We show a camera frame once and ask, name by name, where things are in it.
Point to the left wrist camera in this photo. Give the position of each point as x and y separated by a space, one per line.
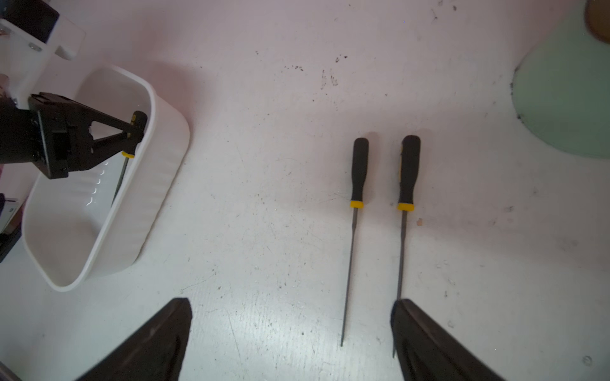
32 32

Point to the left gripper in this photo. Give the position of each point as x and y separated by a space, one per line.
54 135

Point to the green pencil cup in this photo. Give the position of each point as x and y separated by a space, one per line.
560 90

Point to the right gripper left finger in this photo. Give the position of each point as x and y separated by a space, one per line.
155 351

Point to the white storage tray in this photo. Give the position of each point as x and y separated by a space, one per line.
93 223

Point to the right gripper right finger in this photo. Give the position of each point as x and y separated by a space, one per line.
426 351

